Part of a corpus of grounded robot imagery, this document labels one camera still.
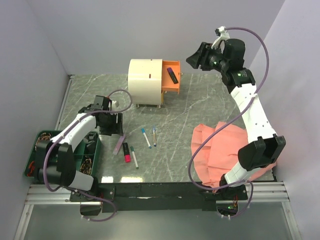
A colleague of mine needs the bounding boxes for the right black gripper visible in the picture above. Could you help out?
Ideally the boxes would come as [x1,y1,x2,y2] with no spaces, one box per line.
[185,42,229,74]

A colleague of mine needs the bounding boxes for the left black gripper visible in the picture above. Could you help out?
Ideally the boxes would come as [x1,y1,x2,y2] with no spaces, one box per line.
[98,111,123,136]

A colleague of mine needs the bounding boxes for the light blue acrylic marker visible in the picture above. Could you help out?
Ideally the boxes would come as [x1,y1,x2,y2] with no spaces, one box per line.
[141,128,152,149]

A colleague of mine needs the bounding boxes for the pink cap black highlighter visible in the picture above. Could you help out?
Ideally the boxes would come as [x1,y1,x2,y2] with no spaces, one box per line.
[122,142,131,163]

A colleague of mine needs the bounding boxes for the purple cap black highlighter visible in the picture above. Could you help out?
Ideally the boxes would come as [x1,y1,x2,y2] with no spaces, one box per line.
[166,67,179,84]

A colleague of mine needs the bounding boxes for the cream round drawer cabinet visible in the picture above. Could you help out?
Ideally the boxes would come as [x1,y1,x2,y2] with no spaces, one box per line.
[127,58,182,108]

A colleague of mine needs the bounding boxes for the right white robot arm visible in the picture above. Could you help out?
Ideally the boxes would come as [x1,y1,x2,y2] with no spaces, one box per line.
[186,38,286,199]

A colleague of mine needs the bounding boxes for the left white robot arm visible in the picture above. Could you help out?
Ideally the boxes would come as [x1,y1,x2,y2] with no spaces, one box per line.
[33,95,123,201]

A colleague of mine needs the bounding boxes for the green cap silver marker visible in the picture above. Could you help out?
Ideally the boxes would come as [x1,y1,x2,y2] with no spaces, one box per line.
[130,146,139,170]

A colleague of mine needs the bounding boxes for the grey cloth bundle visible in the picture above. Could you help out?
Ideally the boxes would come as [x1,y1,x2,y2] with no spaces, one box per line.
[83,132,98,146]

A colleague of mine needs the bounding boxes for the green compartment tray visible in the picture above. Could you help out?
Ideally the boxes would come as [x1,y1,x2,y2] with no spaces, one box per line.
[23,130,101,178]

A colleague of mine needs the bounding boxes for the black base bar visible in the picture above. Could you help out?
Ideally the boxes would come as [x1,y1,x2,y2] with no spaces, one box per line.
[69,182,247,216]

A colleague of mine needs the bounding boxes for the salmon pink cloth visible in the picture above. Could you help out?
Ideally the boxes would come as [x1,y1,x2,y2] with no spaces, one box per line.
[190,121,276,188]

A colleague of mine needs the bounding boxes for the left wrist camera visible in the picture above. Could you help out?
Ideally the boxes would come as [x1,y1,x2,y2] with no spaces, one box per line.
[106,96,120,111]

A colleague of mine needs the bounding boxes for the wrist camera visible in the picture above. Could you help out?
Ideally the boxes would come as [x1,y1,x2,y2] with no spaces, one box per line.
[211,26,230,49]
[106,96,120,111]

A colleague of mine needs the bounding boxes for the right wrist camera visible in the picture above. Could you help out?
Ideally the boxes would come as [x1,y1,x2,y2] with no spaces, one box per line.
[211,26,230,49]

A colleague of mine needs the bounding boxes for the brown patterned hair ties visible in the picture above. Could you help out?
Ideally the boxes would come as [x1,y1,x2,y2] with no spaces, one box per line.
[79,154,94,174]

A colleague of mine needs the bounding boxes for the leopard hair ties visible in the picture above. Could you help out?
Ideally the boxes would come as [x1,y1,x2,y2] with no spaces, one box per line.
[36,132,52,146]

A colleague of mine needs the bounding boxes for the aluminium rail frame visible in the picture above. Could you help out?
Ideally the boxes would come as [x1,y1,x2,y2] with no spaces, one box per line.
[14,181,302,240]

